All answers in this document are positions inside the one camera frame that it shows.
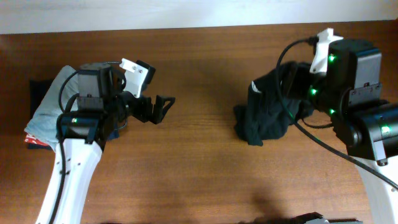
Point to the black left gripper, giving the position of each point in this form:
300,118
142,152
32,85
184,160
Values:
158,111

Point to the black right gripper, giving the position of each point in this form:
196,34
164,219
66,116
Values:
298,74

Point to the dark teal shirt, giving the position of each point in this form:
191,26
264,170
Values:
263,117

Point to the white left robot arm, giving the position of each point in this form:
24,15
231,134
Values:
106,96

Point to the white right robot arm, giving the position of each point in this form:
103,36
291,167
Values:
345,85

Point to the navy folded garment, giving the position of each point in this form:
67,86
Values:
37,89

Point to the light blue folded shirt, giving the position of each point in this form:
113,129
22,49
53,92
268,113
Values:
43,123

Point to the red folded garment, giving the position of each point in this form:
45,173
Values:
33,140

